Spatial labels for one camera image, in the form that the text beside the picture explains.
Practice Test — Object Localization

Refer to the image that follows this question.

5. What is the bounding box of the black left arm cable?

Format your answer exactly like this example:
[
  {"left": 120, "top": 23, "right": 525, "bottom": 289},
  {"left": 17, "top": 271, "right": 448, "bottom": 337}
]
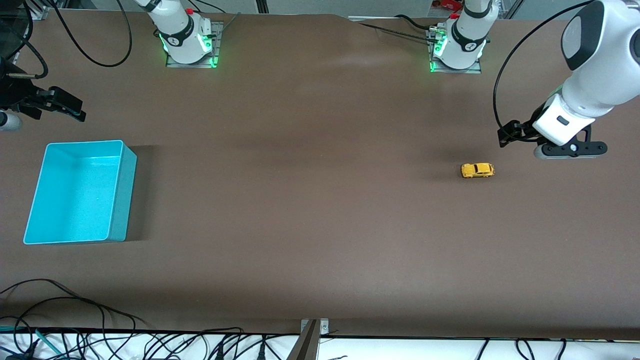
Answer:
[{"left": 493, "top": 0, "right": 596, "bottom": 132}]

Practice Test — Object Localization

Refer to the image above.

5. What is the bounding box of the metal table edge bracket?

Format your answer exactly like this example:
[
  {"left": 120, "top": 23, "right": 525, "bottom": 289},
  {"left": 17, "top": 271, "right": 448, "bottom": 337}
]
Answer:
[{"left": 286, "top": 318, "right": 331, "bottom": 360}]

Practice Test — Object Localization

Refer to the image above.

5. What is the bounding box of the thick black base cable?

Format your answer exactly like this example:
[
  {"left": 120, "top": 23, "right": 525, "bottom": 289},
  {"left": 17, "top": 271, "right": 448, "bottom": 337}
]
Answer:
[{"left": 394, "top": 14, "right": 438, "bottom": 31}]

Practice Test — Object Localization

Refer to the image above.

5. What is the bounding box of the black loose cable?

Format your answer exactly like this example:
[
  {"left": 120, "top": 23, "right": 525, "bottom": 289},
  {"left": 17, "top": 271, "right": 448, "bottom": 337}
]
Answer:
[
  {"left": 0, "top": 297, "right": 148, "bottom": 331},
  {"left": 0, "top": 278, "right": 106, "bottom": 341}
]

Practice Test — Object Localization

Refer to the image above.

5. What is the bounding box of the brown table mat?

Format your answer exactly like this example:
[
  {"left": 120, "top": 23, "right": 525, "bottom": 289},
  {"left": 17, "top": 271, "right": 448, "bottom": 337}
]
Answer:
[{"left": 0, "top": 9, "right": 640, "bottom": 341}]

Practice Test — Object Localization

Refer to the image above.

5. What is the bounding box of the teal plastic bin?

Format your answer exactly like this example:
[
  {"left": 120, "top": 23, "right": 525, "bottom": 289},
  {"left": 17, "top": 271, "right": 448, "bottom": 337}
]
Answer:
[{"left": 23, "top": 139, "right": 138, "bottom": 246}]

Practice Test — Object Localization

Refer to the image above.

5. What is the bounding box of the aluminium frame profile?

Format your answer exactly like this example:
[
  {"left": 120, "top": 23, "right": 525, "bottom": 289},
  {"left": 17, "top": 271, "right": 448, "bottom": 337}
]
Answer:
[{"left": 27, "top": 0, "right": 66, "bottom": 21}]

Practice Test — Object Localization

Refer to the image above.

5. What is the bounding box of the yellow beetle toy car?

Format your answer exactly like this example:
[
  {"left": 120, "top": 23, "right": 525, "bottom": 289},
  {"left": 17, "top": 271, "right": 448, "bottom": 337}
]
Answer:
[{"left": 460, "top": 162, "right": 496, "bottom": 180}]

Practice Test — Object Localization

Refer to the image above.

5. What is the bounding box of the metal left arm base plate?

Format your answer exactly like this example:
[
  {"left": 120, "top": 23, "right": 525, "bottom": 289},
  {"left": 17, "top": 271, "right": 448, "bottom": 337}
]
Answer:
[{"left": 427, "top": 27, "right": 483, "bottom": 75}]

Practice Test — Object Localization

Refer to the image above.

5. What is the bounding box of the dark side panel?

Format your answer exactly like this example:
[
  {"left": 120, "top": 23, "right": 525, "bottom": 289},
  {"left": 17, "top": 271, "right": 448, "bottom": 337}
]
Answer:
[{"left": 0, "top": 7, "right": 32, "bottom": 60}]

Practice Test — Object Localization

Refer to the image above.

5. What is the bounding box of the thin black base cable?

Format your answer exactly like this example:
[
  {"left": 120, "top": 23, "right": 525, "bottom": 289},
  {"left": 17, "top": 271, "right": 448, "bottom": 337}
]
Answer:
[{"left": 359, "top": 22, "right": 433, "bottom": 43}]

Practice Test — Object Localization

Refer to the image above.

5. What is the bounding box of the black camera cable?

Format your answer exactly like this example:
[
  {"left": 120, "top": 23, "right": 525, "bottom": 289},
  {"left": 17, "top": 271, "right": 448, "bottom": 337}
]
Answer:
[{"left": 10, "top": 0, "right": 49, "bottom": 79}]

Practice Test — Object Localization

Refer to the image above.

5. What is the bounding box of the teal cable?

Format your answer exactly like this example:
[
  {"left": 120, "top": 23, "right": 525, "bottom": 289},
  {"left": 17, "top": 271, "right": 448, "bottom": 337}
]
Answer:
[{"left": 35, "top": 329, "right": 63, "bottom": 357}]

